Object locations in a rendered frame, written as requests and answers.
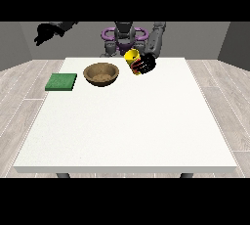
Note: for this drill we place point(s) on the yellow cup with melon print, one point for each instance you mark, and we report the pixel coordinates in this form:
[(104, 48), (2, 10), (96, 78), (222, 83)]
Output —
[(132, 57)]

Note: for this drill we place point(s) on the brown wooden bowl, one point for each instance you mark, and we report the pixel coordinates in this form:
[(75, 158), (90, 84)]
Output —
[(101, 74)]

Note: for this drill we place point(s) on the green square pad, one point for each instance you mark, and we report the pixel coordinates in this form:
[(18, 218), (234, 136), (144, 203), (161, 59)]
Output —
[(61, 81)]

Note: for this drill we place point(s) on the dark table leg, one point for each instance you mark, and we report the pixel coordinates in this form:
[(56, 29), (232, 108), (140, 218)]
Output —
[(187, 175), (63, 175)]

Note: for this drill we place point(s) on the grey robot trunk purple rings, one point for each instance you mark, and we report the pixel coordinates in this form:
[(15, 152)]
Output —
[(123, 36)]

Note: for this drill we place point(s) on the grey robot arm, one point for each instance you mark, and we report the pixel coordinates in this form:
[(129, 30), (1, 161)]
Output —
[(67, 25), (155, 38)]

